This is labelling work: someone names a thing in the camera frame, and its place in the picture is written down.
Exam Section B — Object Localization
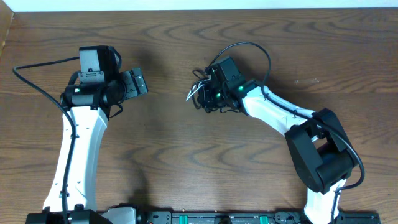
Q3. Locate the white usb cable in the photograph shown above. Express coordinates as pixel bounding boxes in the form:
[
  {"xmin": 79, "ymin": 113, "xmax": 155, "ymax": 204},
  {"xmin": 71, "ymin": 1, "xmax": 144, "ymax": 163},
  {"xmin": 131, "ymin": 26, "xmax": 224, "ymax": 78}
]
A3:
[{"xmin": 185, "ymin": 81, "xmax": 208, "ymax": 102}]

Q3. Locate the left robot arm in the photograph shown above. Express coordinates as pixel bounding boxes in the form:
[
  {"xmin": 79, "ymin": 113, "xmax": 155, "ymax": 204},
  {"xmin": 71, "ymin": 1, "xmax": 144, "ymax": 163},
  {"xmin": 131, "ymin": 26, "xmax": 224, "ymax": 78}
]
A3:
[{"xmin": 26, "ymin": 45, "xmax": 148, "ymax": 223}]

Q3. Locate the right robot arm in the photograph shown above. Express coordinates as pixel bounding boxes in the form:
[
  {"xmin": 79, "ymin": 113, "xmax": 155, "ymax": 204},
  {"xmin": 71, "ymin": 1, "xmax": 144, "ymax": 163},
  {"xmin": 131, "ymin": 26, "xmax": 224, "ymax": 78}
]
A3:
[{"xmin": 197, "ymin": 57, "xmax": 364, "ymax": 223}]

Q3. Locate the clear tape piece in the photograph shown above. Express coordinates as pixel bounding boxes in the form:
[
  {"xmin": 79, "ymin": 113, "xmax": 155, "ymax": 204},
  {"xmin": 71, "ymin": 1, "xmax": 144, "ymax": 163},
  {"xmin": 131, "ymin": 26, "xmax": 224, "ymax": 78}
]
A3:
[{"xmin": 294, "ymin": 78, "xmax": 320, "ymax": 85}]

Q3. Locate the wooden board at edge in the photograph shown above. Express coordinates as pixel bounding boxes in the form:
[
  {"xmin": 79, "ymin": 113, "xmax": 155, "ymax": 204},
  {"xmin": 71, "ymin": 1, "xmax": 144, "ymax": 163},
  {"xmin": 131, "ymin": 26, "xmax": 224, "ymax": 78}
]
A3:
[{"xmin": 0, "ymin": 0, "xmax": 14, "ymax": 54}]

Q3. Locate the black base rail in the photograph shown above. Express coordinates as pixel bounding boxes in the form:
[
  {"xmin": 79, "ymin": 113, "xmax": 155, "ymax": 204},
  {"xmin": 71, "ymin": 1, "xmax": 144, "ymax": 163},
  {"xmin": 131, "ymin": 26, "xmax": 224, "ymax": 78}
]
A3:
[{"xmin": 136, "ymin": 211, "xmax": 381, "ymax": 224}]

